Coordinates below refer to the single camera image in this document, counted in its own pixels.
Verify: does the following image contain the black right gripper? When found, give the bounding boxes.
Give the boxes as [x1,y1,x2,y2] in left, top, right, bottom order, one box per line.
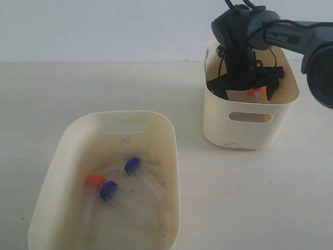
[207,46,284,101]

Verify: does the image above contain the blue-capped tube moved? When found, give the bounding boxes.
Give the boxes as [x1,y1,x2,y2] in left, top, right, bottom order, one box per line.
[124,157,165,203]
[99,181,131,208]

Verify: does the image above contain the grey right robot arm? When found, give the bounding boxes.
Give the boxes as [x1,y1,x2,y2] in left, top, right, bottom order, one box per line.
[207,3,332,108]

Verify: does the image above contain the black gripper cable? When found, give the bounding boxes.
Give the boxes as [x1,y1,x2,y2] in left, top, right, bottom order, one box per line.
[215,0,278,79]

